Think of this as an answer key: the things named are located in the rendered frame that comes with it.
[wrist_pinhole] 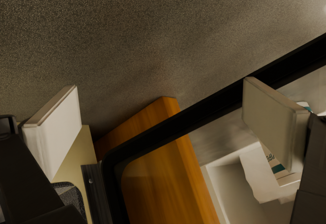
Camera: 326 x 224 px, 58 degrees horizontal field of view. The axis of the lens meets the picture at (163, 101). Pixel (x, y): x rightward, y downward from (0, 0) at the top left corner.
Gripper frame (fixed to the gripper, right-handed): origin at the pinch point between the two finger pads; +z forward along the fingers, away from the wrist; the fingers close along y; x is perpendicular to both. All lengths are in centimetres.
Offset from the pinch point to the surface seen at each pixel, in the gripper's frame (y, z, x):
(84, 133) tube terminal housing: -9.3, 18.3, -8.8
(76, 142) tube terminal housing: -10.0, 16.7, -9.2
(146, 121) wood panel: -1.4, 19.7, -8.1
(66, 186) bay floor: -10.4, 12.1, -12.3
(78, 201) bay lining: -9.1, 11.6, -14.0
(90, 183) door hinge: -8.1, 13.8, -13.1
